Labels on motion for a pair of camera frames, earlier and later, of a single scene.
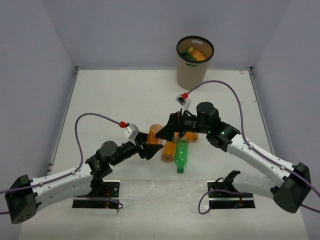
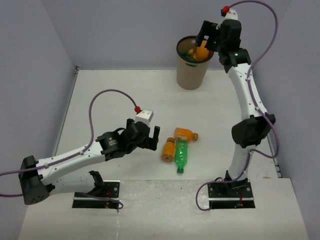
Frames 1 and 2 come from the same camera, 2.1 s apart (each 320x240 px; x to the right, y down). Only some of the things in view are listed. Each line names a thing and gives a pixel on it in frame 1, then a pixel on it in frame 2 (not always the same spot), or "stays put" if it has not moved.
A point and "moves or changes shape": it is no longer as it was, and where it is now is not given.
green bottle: [187, 56] stays put
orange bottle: [169, 151] stays put
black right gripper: [176, 122] -> [208, 29]
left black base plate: [110, 200] stays put
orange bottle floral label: [151, 138] moves or changes shape
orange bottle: [196, 54] stays put
